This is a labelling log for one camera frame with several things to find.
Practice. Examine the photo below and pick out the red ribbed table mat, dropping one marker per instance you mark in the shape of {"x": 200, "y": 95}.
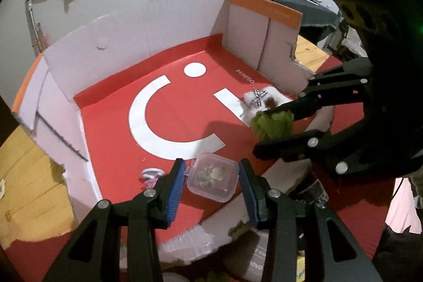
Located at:
{"x": 357, "y": 212}

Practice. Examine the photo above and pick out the orange stick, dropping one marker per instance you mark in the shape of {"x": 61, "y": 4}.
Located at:
{"x": 41, "y": 37}

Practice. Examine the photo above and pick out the pale pink cloth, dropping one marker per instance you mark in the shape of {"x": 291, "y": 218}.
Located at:
{"x": 406, "y": 206}

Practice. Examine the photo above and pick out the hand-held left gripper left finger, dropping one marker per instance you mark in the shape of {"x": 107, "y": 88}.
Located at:
{"x": 176, "y": 189}

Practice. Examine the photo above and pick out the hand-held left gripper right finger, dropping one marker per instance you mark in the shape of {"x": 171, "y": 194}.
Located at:
{"x": 248, "y": 192}

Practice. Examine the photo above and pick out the white printed carton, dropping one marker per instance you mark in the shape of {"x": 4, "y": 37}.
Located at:
{"x": 262, "y": 255}

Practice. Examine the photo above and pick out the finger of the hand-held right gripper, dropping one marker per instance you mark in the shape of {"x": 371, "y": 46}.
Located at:
{"x": 330, "y": 90}
{"x": 297, "y": 146}

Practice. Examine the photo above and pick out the white stick with red tip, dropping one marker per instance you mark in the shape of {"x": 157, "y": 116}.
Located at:
{"x": 31, "y": 17}

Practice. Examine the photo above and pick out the white plush toy with bow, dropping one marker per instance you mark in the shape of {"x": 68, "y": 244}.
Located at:
{"x": 279, "y": 96}

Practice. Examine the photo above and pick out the red lined cardboard box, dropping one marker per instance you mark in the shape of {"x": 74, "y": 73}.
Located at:
{"x": 109, "y": 123}

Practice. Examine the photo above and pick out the clear plastic container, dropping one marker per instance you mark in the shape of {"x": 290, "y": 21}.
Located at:
{"x": 211, "y": 176}

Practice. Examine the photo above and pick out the dark plastic bottle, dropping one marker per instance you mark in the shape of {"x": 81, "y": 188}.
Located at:
{"x": 312, "y": 188}

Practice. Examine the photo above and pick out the small white pink toy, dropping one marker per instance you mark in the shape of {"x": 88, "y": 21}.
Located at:
{"x": 150, "y": 173}

